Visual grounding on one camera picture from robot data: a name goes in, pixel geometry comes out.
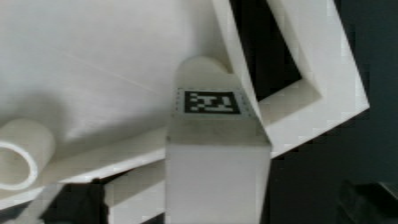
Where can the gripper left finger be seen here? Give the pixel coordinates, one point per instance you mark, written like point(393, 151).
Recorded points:
point(78, 206)

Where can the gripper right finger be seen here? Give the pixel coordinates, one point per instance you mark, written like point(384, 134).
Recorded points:
point(368, 203)

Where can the white table leg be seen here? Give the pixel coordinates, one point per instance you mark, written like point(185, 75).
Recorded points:
point(217, 149)

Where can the white square table top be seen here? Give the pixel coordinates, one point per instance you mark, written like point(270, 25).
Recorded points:
point(89, 55)

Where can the white U-shaped obstacle fence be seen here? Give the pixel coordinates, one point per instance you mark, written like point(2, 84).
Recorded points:
point(301, 112)

